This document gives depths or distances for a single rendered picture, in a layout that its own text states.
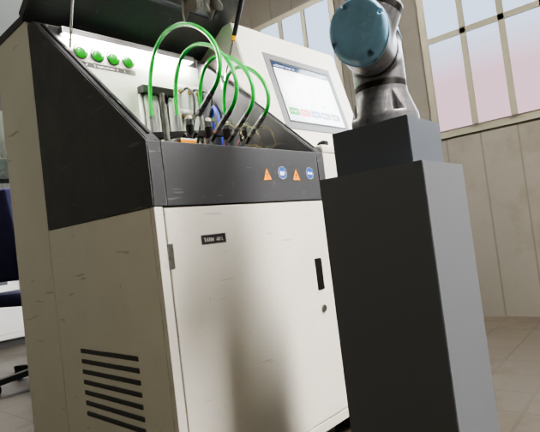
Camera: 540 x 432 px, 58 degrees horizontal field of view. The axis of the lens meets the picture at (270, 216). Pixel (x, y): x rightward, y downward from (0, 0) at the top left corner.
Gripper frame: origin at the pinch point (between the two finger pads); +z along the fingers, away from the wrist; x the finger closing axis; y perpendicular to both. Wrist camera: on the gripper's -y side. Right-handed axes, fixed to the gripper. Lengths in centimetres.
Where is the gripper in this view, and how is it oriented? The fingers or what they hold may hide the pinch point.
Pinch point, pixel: (197, 15)
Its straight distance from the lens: 143.7
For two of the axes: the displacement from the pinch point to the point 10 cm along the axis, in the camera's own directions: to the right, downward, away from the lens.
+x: 7.6, -2.9, 5.8
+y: 6.2, 5.8, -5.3
